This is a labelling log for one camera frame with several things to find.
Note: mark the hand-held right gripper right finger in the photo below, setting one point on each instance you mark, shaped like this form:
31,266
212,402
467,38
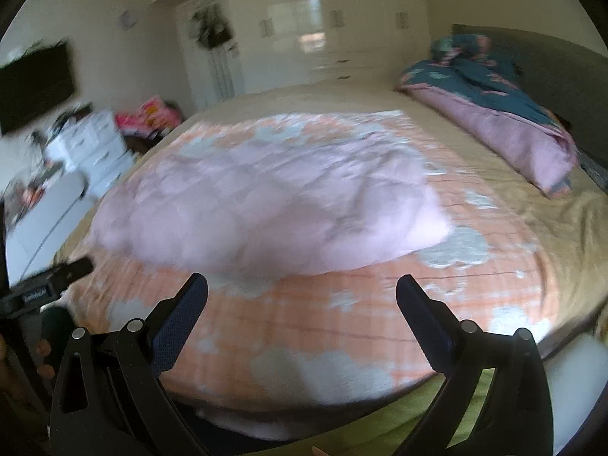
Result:
418,308

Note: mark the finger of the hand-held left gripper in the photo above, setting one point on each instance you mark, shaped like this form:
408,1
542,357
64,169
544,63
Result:
73,270

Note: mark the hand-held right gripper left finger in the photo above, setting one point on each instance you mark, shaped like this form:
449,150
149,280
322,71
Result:
183,313

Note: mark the pink quilted jacket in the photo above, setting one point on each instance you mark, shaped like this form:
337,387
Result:
266,199

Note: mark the dark brown clothes pile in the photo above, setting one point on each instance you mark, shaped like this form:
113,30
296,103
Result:
142,142

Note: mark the person's left hand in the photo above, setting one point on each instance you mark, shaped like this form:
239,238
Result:
45,349

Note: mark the orange patterned blanket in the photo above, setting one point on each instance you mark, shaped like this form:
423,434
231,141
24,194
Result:
380,304

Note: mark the white desk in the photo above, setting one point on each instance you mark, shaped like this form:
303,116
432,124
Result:
42,228

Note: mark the yellow-green cloth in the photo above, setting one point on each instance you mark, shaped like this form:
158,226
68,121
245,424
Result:
413,418

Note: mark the white chest of drawers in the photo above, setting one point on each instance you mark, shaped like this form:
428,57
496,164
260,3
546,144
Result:
104,152

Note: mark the heap of small items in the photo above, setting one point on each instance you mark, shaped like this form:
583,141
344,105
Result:
66,126

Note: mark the pink printed cloth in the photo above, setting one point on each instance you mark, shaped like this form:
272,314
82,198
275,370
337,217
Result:
147,116

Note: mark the bed with beige sheet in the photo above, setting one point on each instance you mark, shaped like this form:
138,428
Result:
570,218

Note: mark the blue and pink folded quilt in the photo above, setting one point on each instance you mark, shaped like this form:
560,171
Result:
498,118

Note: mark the white door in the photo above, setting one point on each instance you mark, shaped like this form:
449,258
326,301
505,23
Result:
218,71

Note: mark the black hanging bag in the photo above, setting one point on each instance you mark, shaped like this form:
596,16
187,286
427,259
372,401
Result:
213,28

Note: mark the grey headboard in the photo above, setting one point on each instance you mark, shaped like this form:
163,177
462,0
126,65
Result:
560,66

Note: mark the white wardrobe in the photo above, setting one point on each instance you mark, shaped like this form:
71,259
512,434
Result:
332,23

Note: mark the black wall television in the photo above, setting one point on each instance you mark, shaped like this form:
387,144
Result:
33,85

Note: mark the round wall clock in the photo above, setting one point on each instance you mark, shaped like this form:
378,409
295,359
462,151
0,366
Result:
127,18

